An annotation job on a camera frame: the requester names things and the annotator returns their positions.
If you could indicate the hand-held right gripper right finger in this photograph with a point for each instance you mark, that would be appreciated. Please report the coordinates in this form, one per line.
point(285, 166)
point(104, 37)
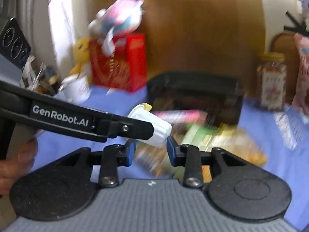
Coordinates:
point(171, 149)

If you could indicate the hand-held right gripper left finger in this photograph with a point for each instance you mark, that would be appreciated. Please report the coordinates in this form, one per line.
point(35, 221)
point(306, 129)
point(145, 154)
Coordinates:
point(130, 151)

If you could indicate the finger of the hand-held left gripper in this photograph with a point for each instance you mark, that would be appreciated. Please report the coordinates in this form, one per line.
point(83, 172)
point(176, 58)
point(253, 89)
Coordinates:
point(135, 129)

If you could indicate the small white ribbed bottle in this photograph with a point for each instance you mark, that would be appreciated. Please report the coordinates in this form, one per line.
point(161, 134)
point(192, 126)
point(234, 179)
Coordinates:
point(161, 131)

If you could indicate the pile of snack packets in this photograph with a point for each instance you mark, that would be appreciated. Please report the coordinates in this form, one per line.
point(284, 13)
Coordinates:
point(217, 145)

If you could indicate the black cardboard box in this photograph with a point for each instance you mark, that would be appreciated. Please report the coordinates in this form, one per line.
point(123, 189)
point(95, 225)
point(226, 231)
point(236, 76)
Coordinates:
point(193, 94)

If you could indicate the person's left hand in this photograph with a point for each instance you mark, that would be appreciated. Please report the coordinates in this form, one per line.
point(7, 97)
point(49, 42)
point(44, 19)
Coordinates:
point(17, 166)

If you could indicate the white enamel mug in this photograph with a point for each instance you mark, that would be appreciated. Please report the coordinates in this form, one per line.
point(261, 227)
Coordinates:
point(77, 89)

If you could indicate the clutter of white sticks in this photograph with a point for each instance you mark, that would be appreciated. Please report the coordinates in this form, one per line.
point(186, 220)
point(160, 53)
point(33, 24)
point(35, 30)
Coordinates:
point(38, 77)

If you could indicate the red gift bag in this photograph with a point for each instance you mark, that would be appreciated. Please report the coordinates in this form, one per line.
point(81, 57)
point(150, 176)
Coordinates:
point(120, 65)

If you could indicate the yellow plush toy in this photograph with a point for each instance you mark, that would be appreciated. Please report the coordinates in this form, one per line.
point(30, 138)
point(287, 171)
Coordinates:
point(80, 53)

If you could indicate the black panel with round dials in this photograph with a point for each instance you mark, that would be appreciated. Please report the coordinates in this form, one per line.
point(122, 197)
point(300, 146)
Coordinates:
point(14, 41)

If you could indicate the blue printed cloth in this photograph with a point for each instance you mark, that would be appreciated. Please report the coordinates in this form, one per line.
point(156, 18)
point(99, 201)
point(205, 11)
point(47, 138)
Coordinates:
point(265, 130)

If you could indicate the pink and blue plush toy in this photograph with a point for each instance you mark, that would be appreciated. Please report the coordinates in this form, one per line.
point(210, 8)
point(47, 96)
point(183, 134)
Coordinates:
point(120, 17)

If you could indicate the brown wooden board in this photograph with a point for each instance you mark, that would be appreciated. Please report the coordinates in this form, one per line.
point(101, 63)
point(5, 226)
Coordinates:
point(200, 29)

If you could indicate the clear jar of nuts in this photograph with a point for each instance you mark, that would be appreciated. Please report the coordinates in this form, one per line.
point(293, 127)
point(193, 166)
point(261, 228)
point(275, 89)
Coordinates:
point(271, 82)

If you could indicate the pink patterned packet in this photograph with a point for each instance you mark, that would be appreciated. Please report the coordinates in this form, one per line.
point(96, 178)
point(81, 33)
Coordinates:
point(303, 72)

